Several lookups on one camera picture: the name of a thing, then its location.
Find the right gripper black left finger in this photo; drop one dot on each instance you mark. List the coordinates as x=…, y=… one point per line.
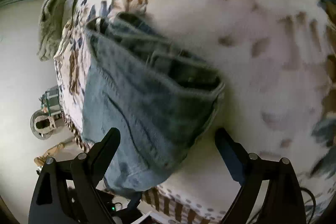
x=66, y=190

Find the blue denim shorts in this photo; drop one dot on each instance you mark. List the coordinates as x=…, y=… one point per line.
x=158, y=95

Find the teal toy shelf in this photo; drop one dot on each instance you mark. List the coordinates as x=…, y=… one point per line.
x=50, y=103

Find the floral bed cover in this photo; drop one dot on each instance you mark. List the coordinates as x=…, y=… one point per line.
x=277, y=59

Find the grey folded knit garment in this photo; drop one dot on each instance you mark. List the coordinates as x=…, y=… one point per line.
x=55, y=15

